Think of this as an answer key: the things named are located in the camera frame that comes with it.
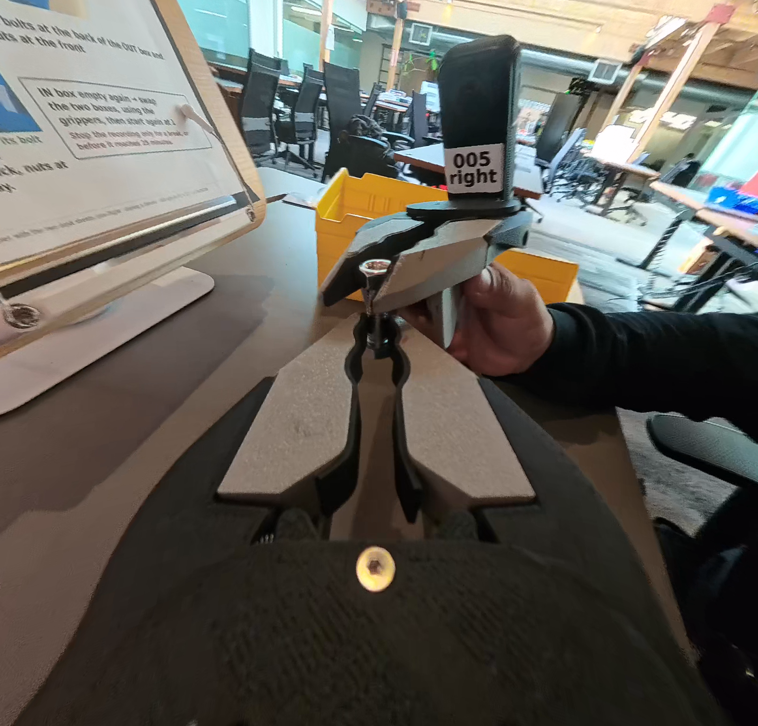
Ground black mesh desk chair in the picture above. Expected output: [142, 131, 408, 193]
[645, 412, 758, 493]

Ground wooden support post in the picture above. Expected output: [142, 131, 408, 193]
[385, 18, 405, 90]
[628, 3, 735, 164]
[320, 0, 337, 72]

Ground printed instruction sheet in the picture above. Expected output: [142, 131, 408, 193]
[0, 0, 246, 265]

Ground wooden document stand board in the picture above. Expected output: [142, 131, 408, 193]
[0, 0, 267, 359]

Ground yellow plastic bin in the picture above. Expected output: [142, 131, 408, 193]
[315, 168, 580, 305]

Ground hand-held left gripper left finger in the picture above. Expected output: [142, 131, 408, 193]
[217, 314, 363, 516]

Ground grey ventilation duct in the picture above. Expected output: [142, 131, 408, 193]
[415, 21, 758, 111]

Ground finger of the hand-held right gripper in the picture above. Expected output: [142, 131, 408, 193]
[320, 221, 440, 308]
[375, 219, 493, 318]

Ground person's right hand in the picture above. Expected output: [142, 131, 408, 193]
[447, 263, 555, 378]

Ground row of black office chairs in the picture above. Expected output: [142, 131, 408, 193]
[240, 47, 442, 182]

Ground small blue crate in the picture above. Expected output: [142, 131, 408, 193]
[707, 186, 758, 213]

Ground black bundled jacket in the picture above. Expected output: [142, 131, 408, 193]
[343, 115, 392, 146]

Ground wire page holder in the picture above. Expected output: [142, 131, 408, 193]
[180, 104, 258, 223]
[0, 293, 42, 331]

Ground person's right forearm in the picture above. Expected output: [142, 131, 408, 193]
[503, 302, 758, 442]

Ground silver bolt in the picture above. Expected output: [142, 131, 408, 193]
[362, 276, 399, 359]

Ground white stand base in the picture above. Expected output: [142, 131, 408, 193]
[0, 265, 215, 416]

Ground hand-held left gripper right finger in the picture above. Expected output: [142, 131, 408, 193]
[391, 317, 537, 524]

